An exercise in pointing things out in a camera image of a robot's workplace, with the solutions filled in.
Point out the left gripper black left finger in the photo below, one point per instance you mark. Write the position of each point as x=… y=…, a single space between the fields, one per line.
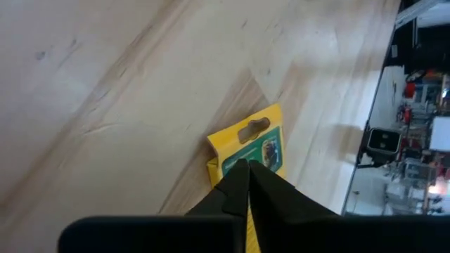
x=232 y=189

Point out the black boxy camera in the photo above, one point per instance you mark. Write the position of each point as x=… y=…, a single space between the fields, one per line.
x=383 y=140

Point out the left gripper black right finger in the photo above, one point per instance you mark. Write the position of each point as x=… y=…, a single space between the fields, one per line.
x=281 y=200

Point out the yellow Crayola crayon box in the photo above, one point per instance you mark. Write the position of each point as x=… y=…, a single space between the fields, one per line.
x=228 y=140

